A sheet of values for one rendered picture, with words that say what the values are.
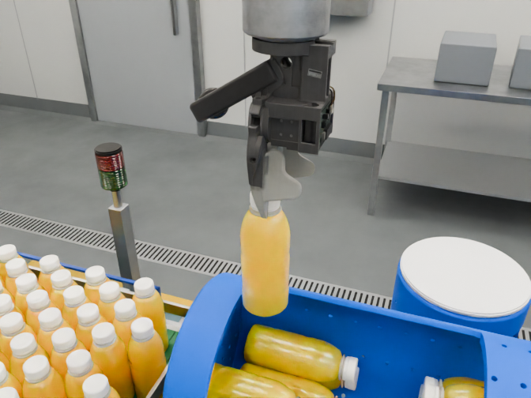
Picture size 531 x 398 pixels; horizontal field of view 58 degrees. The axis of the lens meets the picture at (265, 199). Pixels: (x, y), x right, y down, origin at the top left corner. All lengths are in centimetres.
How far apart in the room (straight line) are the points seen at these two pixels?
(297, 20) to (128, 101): 434
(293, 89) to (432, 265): 73
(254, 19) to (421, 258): 82
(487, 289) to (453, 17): 282
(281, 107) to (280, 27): 8
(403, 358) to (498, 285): 35
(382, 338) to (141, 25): 391
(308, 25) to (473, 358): 61
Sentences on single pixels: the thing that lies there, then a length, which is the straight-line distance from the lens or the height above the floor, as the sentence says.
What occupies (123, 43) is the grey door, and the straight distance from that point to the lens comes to 463.
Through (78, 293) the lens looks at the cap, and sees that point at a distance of 104.
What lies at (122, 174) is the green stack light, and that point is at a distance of 120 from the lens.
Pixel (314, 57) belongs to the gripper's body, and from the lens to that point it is 51.
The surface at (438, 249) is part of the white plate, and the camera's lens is 123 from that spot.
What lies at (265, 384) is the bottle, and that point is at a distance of 75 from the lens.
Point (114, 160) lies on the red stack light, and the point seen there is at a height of 124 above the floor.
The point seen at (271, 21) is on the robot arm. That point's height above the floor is 163.
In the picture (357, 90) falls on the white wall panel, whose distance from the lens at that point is 394.
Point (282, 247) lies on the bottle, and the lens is 62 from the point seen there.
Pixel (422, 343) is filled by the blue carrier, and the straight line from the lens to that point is 88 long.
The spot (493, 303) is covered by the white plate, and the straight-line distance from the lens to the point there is 112.
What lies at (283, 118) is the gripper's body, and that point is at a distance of 52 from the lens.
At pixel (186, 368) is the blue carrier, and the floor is 119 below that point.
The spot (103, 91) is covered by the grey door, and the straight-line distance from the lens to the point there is 492.
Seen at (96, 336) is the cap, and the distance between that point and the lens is 94.
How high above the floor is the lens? 172
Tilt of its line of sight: 30 degrees down
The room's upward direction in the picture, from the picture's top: straight up
